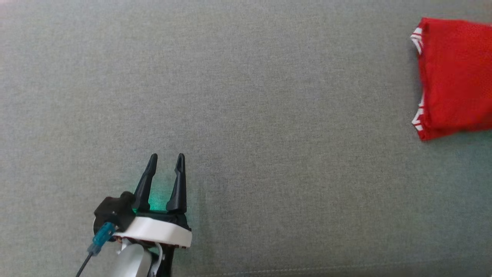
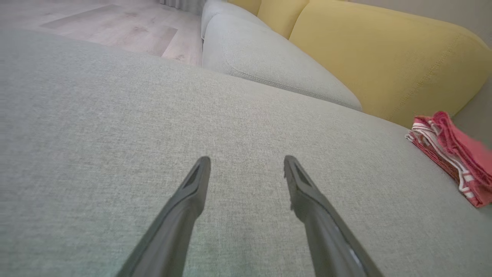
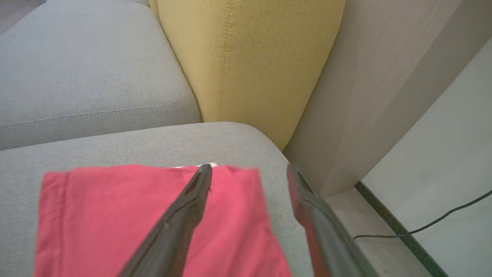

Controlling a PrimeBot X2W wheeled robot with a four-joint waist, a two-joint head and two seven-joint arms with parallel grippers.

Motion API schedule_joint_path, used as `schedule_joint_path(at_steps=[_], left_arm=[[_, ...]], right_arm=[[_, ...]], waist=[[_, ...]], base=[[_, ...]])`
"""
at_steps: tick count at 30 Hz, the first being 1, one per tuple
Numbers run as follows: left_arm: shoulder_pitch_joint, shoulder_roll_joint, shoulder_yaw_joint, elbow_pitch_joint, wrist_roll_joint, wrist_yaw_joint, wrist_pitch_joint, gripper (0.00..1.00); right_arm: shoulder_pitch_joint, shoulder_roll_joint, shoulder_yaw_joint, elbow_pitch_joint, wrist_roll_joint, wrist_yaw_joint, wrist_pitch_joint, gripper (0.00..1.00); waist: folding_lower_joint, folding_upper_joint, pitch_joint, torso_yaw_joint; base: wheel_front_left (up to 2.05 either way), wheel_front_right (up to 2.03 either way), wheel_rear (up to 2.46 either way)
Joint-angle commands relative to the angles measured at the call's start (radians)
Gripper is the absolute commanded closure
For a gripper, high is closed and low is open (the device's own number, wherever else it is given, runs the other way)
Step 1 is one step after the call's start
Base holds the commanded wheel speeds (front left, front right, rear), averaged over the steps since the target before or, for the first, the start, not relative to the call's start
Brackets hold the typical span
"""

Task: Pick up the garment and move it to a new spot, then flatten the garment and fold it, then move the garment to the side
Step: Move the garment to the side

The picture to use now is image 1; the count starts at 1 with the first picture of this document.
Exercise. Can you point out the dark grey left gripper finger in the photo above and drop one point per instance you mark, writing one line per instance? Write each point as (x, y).
(178, 192)
(145, 188)

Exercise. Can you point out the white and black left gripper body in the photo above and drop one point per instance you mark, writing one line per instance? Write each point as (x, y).
(161, 231)

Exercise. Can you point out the red shorts with white stripes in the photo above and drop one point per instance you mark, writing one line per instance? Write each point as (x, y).
(457, 77)

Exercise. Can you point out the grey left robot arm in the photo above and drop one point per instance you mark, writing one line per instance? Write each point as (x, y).
(128, 261)

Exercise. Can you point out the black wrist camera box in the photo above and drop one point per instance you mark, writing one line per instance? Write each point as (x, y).
(113, 209)

